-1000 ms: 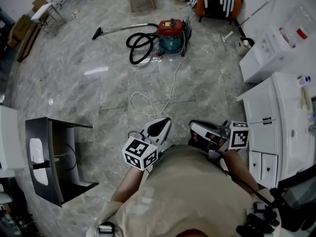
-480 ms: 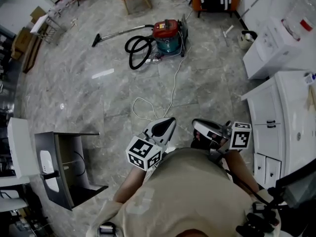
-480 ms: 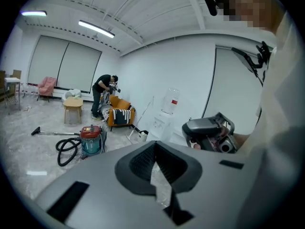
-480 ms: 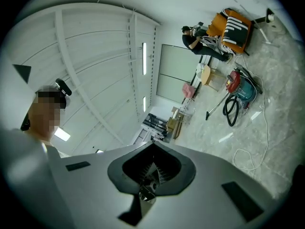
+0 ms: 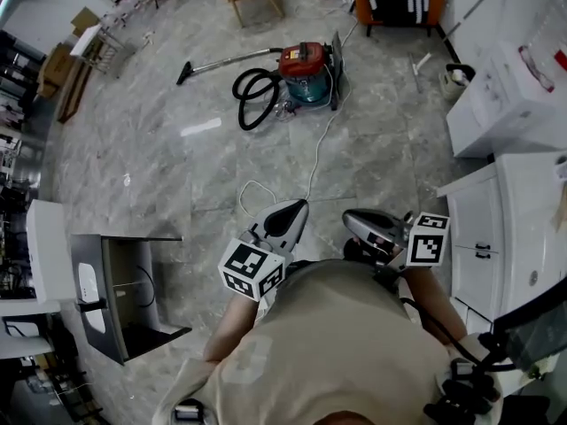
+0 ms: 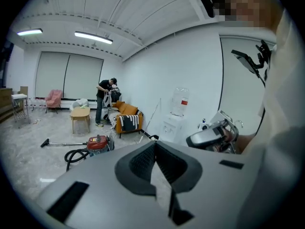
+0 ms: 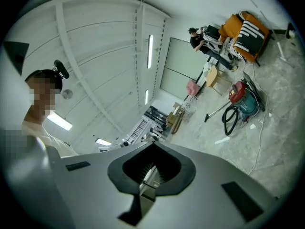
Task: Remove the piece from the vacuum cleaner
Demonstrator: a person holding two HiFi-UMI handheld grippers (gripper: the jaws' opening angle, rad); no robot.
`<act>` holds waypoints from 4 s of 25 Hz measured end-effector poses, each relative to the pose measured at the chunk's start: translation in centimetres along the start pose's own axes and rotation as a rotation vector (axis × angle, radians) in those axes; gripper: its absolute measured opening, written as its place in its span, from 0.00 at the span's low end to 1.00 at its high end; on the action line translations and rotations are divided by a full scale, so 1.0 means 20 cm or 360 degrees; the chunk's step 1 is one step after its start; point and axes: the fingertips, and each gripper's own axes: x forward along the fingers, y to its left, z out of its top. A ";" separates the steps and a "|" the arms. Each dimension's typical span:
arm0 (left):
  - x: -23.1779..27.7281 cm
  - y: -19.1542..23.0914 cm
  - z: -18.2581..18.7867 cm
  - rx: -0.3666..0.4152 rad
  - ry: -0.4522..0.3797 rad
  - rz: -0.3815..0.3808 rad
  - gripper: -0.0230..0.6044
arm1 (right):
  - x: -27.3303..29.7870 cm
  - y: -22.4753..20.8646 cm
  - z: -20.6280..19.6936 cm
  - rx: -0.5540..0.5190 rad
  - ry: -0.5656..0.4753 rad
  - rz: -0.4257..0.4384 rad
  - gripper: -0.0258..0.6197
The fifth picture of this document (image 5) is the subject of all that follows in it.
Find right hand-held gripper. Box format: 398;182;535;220
343;209;451;270

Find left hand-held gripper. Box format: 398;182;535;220
218;198;310;303

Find person's left forearm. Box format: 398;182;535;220
203;297;260;365

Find person's right forearm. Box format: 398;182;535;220
400;266;469;345

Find white vanity sink cabinet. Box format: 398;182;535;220
436;151;567;336

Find person's beige shirt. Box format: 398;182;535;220
152;259;501;425

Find white floor mop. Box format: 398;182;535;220
407;0;497;95

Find small white waste bin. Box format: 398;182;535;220
438;62;477;102

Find dark grey open cabinet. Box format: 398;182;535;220
70;232;192;367

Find red and teal vacuum cleaner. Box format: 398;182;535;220
277;41;336;105

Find white drawer cabinet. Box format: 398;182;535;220
446;40;567;158

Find metal vacuum wand with nozzle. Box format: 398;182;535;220
175;47;284;86

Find beige towel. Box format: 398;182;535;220
551;192;567;235

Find black flat panel device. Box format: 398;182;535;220
491;298;567;371

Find white oblong panel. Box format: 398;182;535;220
77;261;107;335

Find orange sofa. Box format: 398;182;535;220
353;0;447;38

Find black blanket with white stripes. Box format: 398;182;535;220
359;0;438;26

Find white block counter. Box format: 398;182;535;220
25;199;77;305

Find wooden board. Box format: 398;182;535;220
56;58;95;124

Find white board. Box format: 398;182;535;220
69;23;104;58

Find brown cardboard box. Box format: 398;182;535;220
37;42;74;99
70;6;101;37

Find dark cluttered shelving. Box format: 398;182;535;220
0;28;45;291

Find white power cable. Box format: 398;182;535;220
238;19;356;220

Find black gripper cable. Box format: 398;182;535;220
398;297;484;367

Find black harness straps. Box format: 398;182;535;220
423;332;517;425

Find metal wire rack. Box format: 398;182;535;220
90;24;130;80

